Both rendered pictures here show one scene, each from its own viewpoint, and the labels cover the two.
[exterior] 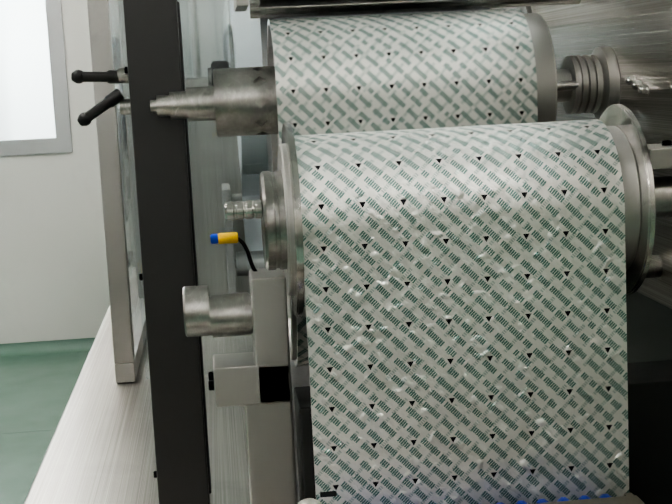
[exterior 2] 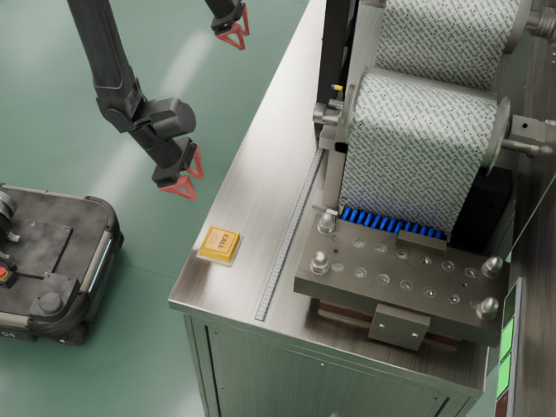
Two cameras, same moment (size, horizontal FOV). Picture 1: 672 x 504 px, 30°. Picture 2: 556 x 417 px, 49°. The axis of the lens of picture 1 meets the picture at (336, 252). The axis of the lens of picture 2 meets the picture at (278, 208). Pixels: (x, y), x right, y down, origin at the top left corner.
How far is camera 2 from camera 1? 0.69 m
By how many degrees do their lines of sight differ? 47
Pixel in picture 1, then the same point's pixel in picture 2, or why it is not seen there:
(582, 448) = (438, 215)
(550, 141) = (464, 123)
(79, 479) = (299, 64)
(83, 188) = not seen: outside the picture
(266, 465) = (333, 165)
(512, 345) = (422, 183)
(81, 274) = not seen: outside the picture
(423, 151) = (409, 112)
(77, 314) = not seen: outside the picture
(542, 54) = (519, 22)
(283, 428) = (342, 158)
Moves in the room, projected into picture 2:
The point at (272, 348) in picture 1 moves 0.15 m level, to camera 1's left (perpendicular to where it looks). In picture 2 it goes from (342, 137) to (273, 117)
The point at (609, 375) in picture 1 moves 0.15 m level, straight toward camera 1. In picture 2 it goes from (456, 201) to (421, 255)
